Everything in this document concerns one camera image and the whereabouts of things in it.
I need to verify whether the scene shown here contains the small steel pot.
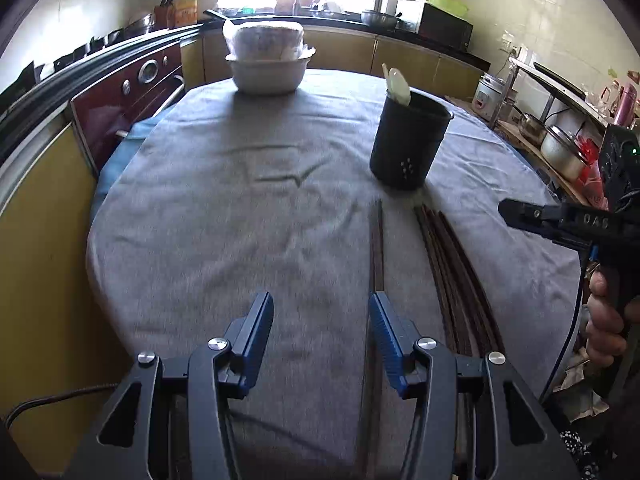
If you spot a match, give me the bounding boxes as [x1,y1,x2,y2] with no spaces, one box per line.
[517,110,551,146]

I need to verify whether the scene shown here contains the yellow base cabinets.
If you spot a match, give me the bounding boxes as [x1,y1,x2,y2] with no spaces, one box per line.
[180,27,488,101]

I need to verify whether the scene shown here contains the red plastic bag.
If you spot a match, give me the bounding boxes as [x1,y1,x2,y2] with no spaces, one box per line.
[575,135,608,208]

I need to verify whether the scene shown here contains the black utensil holder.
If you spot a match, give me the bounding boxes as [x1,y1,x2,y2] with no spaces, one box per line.
[369,87,455,192]

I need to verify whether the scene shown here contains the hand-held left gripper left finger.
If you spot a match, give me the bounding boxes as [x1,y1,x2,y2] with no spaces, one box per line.
[65,291,275,480]

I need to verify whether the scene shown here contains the white bowl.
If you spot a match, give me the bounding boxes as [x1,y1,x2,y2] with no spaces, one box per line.
[225,52,311,95]

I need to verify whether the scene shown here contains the steel bowl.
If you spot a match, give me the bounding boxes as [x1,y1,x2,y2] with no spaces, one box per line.
[361,9,401,28]

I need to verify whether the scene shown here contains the plastic-wrapped stack of bowls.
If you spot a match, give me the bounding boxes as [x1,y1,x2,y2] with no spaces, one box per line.
[221,20,317,63]

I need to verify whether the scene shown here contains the black cable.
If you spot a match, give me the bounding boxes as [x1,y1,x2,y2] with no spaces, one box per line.
[2,382,121,428]

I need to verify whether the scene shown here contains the white rice cooker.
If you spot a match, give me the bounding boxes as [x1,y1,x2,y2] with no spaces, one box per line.
[472,72,511,121]

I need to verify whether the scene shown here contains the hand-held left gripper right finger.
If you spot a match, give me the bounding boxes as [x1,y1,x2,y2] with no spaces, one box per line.
[368,291,581,480]

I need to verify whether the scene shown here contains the black gas stove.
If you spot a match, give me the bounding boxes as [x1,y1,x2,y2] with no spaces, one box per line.
[0,25,151,106]

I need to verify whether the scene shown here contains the knife block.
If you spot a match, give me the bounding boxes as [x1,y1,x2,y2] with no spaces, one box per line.
[154,0,178,31]

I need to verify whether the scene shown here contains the grey tablecloth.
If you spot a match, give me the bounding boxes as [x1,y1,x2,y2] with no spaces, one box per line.
[85,69,583,480]

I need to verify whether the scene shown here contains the wooden shelf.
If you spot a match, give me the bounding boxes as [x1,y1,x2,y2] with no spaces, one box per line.
[445,95,591,208]

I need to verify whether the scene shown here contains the steel wok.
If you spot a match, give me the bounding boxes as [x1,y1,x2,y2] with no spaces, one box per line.
[122,14,156,36]

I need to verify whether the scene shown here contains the white pot with lid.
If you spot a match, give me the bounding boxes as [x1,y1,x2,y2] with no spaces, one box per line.
[540,125,591,183]

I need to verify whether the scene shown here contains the yellow side cabinet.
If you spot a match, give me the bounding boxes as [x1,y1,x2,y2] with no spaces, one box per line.
[0,120,131,461]

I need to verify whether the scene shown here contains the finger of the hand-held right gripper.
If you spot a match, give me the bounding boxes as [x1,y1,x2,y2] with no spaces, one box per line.
[498,198,591,256]

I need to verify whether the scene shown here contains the bunch of dark chopsticks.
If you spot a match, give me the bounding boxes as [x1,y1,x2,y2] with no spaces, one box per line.
[414,204,507,480]

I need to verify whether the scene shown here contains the blue cable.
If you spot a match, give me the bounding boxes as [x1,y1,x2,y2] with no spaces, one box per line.
[539,245,601,403]

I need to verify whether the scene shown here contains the orange packet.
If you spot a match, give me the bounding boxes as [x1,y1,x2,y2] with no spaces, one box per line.
[172,0,199,28]

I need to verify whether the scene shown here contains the black microwave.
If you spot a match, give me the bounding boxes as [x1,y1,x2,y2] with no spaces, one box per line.
[417,2,475,53]

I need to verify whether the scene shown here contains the person's right hand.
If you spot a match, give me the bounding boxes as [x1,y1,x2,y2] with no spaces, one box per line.
[584,269,640,367]

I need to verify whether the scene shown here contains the person's floral clothing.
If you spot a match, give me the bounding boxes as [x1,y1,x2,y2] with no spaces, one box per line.
[557,427,640,480]

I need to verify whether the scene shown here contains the white metal rack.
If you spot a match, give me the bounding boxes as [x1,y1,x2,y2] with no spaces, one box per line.
[509,56,613,128]

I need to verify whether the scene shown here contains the green plastic basin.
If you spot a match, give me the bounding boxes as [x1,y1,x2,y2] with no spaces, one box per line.
[425,0,470,17]

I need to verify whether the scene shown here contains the brown box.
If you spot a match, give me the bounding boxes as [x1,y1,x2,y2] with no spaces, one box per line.
[275,0,323,13]

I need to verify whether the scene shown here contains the dark red built-in oven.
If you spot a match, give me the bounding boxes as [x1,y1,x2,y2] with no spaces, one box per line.
[70,40,186,171]

